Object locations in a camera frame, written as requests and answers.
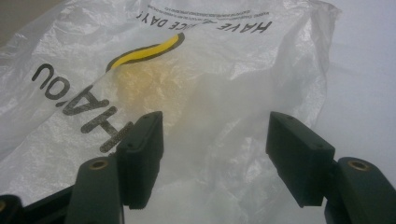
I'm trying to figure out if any clear plastic bag yellow print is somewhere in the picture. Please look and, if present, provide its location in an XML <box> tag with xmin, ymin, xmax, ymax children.
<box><xmin>0</xmin><ymin>0</ymin><xmax>342</xmax><ymax>224</ymax></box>

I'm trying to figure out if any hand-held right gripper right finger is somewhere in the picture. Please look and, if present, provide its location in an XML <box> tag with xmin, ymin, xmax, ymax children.
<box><xmin>265</xmin><ymin>111</ymin><xmax>396</xmax><ymax>224</ymax></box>

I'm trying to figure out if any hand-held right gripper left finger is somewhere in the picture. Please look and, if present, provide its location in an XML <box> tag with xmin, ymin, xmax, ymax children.
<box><xmin>64</xmin><ymin>110</ymin><xmax>164</xmax><ymax>224</ymax></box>

